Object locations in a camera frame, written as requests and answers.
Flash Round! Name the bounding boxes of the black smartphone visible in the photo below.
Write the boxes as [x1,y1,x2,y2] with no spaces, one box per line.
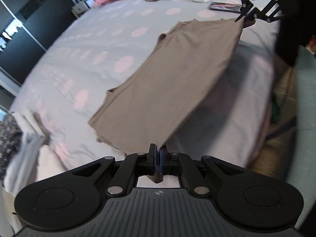
[208,2,242,14]

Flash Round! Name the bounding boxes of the green object on floor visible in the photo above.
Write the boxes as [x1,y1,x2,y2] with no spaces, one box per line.
[271,94,281,124]

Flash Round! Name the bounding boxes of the folded white towel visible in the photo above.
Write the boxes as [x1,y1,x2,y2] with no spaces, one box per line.
[3,108,49,196]

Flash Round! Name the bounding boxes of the black sliding wardrobe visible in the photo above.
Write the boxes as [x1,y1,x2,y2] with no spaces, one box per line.
[1,0,75,85]

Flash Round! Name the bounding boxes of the polka dot bed sheet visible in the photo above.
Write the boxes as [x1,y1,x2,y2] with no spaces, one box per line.
[11,0,278,170]

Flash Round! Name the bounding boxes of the white bedside table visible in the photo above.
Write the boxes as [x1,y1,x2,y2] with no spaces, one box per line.
[71,0,95,19]

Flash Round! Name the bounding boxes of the taupe long sleeve shirt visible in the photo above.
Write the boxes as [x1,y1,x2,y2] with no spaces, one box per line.
[88,19,253,166]

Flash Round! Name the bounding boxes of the black cable on floor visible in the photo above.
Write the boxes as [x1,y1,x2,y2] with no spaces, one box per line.
[265,117,297,141]

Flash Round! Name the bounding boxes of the dark floral folded garment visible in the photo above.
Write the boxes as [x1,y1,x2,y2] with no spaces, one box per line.
[1,113,23,181]

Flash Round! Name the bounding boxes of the light blue upholstered chair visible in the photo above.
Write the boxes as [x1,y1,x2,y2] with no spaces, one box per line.
[287,47,316,228]

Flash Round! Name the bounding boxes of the folded white sweatshirt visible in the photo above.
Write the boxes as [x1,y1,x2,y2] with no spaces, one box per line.
[36,145,66,181]

